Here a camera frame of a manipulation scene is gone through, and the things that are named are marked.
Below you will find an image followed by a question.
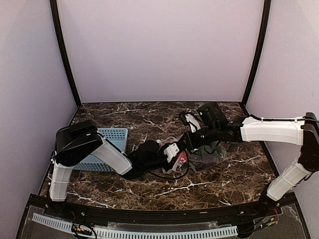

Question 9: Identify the black left frame post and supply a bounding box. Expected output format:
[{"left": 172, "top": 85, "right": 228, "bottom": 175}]
[{"left": 49, "top": 0, "right": 82, "bottom": 108}]

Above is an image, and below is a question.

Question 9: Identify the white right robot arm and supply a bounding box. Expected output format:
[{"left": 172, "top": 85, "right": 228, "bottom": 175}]
[{"left": 179, "top": 102, "right": 319, "bottom": 216}]

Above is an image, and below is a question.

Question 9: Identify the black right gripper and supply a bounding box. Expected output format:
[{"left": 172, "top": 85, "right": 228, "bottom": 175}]
[{"left": 176, "top": 123, "right": 220, "bottom": 151}]

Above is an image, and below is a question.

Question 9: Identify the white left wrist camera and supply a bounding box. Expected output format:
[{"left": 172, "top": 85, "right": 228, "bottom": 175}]
[{"left": 163, "top": 143, "right": 180, "bottom": 163}]

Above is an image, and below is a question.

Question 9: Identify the black front rail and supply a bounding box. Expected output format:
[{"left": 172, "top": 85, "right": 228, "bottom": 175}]
[{"left": 29, "top": 194, "right": 297, "bottom": 226}]

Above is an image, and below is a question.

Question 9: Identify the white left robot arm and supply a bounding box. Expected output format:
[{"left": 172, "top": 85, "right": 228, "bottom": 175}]
[{"left": 49, "top": 120, "right": 167, "bottom": 217}]

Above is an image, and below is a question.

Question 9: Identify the white slotted cable duct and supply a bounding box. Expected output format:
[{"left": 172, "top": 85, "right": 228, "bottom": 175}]
[{"left": 32, "top": 213, "right": 238, "bottom": 239}]

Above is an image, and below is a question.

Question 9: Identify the red fake strawberry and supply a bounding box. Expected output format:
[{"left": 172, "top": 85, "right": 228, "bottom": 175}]
[{"left": 177, "top": 151, "right": 188, "bottom": 168}]

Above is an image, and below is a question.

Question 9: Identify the black frame post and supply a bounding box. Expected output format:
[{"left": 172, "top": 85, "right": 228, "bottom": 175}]
[
  {"left": 49, "top": 0, "right": 82, "bottom": 108},
  {"left": 241, "top": 0, "right": 271, "bottom": 108}
]

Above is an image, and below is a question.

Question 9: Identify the dark purple fake eggplant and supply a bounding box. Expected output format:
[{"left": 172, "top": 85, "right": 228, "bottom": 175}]
[{"left": 190, "top": 145, "right": 226, "bottom": 172}]

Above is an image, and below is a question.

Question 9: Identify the black right frame post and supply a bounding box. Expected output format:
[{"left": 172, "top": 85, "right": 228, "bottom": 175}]
[{"left": 241, "top": 0, "right": 271, "bottom": 108}]

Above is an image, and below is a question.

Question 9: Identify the clear zip top bag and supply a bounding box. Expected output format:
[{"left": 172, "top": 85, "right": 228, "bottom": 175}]
[{"left": 159, "top": 137, "right": 226, "bottom": 175}]

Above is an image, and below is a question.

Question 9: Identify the light blue plastic basket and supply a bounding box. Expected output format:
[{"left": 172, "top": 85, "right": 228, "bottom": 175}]
[{"left": 74, "top": 128, "right": 132, "bottom": 175}]

